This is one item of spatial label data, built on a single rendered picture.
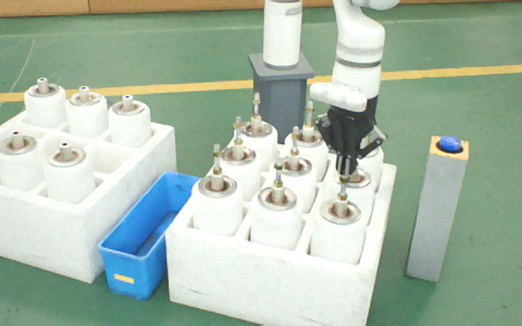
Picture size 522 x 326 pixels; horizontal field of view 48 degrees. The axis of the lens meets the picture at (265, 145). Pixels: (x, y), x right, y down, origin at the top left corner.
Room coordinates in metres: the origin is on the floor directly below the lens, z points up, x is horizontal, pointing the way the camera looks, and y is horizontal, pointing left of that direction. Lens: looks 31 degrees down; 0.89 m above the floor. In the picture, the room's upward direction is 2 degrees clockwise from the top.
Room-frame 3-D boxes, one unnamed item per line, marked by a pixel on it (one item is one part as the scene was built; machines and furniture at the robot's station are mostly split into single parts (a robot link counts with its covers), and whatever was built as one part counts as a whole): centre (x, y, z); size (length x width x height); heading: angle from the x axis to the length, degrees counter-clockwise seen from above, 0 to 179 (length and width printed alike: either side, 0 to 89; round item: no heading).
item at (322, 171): (1.11, -0.09, 0.16); 0.10 x 0.10 x 0.18
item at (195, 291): (1.00, -0.06, 0.09); 0.39 x 0.39 x 0.18; 74
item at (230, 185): (0.92, 0.09, 0.25); 0.08 x 0.08 x 0.01
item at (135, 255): (1.01, 0.23, 0.06); 0.30 x 0.11 x 0.12; 162
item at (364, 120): (0.86, -0.14, 0.45); 0.08 x 0.08 x 0.09
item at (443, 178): (0.99, -0.36, 0.16); 0.07 x 0.07 x 0.31; 74
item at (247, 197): (1.03, 0.06, 0.16); 0.10 x 0.10 x 0.18
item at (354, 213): (0.86, -0.14, 0.25); 0.08 x 0.08 x 0.01
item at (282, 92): (1.42, -0.03, 0.15); 0.15 x 0.15 x 0.30; 13
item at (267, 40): (1.42, -0.03, 0.39); 0.09 x 0.09 x 0.17; 13
